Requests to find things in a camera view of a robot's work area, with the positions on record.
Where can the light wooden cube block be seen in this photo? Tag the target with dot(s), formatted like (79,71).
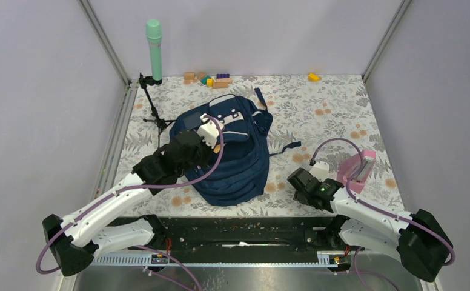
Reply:
(189,76)

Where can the orange highlighter pen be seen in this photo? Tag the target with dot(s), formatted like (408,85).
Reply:
(217,148)

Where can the purple studded toy brick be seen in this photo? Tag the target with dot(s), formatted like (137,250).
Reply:
(223,75)

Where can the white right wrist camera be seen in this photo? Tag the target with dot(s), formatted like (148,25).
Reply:
(319,170)

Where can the long wooden block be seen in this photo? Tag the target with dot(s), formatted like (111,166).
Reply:
(224,80)
(219,85)

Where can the green microphone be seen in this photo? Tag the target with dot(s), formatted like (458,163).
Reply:
(154,38)

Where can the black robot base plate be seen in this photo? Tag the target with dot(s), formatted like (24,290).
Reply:
(189,234)

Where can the navy blue student backpack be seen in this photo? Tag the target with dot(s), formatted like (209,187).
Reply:
(243,170)

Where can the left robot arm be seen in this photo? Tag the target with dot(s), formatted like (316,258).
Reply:
(75,240)

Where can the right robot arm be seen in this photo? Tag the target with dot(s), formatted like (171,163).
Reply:
(416,240)

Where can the long wooden block rear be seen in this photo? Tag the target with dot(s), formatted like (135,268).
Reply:
(224,80)

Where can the yellow block far right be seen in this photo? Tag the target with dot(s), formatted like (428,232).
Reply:
(313,77)

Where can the teal toy block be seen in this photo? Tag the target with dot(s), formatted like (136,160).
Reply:
(205,79)

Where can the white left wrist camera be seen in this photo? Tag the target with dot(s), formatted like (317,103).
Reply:
(210,130)

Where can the long wooden block front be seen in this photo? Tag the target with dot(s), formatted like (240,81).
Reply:
(219,85)

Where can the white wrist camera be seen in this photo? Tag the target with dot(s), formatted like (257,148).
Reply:
(319,170)
(210,130)

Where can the pink box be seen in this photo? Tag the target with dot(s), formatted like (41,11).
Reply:
(351,168)

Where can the slotted metal cable rail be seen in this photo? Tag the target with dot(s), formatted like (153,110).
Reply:
(274,257)

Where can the black tripod stand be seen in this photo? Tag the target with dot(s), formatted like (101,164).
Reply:
(161,124)

